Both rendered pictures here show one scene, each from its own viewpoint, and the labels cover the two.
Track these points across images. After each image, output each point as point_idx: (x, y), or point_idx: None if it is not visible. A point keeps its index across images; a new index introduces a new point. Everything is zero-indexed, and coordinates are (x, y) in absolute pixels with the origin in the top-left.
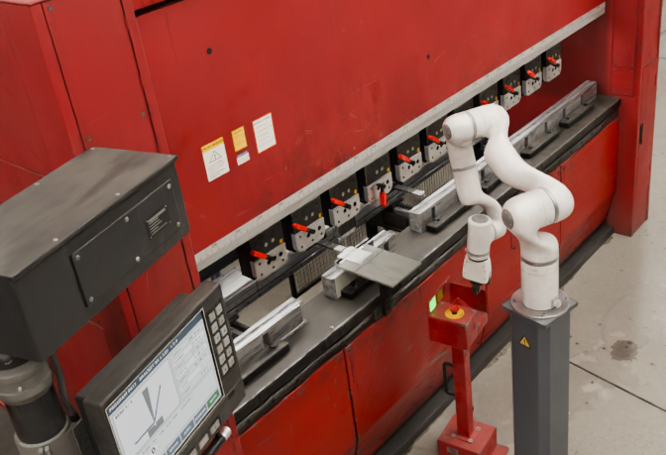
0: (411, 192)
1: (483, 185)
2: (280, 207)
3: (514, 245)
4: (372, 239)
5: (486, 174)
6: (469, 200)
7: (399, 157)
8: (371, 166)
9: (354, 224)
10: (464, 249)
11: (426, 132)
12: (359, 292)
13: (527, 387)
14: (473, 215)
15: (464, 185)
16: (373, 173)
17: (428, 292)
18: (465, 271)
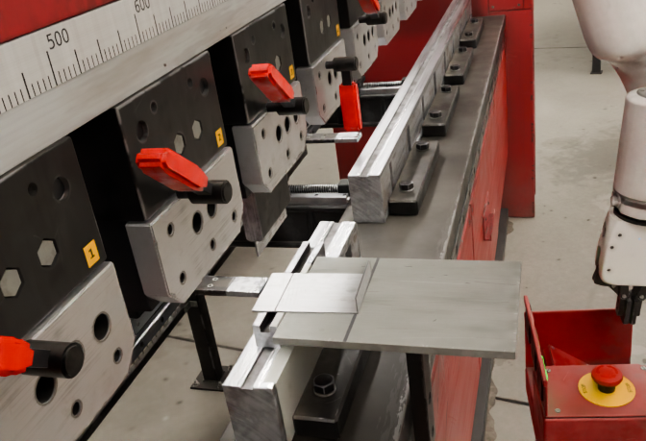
0: (333, 139)
1: (434, 122)
2: (62, 59)
3: (485, 233)
4: (321, 242)
5: (425, 107)
6: (642, 36)
7: None
8: None
9: (286, 195)
10: (463, 243)
11: None
12: (349, 406)
13: None
14: (634, 91)
15: None
16: (316, 28)
17: (448, 355)
18: (613, 263)
